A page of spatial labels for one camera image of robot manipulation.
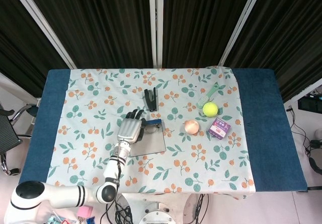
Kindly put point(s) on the black stapler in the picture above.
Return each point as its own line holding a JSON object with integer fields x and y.
{"x": 151, "y": 103}

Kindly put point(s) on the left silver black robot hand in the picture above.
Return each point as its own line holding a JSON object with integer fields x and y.
{"x": 129, "y": 129}

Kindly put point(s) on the black mesh office chair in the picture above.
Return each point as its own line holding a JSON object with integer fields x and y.
{"x": 7, "y": 133}

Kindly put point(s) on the peach coloured ball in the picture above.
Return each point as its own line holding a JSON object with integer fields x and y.
{"x": 191, "y": 127}

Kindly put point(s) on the yellow tennis ball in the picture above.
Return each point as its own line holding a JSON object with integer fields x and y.
{"x": 210, "y": 109}

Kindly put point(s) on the blue cardboard box tray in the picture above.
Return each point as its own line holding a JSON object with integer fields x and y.
{"x": 151, "y": 144}

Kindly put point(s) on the black pleated curtain panel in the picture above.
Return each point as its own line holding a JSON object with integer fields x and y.
{"x": 289, "y": 32}
{"x": 20, "y": 45}
{"x": 201, "y": 22}
{"x": 100, "y": 22}

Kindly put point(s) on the thin-framed eyeglasses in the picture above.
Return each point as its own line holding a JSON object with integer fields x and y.
{"x": 153, "y": 128}

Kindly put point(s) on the floral fruit print tablecloth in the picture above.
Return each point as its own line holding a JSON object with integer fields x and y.
{"x": 176, "y": 158}

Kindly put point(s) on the pink small box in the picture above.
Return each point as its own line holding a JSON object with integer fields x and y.
{"x": 84, "y": 212}

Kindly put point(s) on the black electronic device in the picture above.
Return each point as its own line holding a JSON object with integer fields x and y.
{"x": 309, "y": 103}

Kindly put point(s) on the green white cleaning brush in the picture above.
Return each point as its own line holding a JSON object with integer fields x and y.
{"x": 202, "y": 100}

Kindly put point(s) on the white robot torso base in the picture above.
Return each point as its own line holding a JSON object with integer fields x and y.
{"x": 156, "y": 209}

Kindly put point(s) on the purple white small carton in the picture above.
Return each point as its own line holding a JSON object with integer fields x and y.
{"x": 219, "y": 128}

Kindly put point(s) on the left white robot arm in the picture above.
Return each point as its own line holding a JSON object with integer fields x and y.
{"x": 63, "y": 192}

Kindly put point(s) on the white partition frame post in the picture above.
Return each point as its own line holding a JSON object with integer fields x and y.
{"x": 241, "y": 25}
{"x": 42, "y": 25}
{"x": 156, "y": 25}

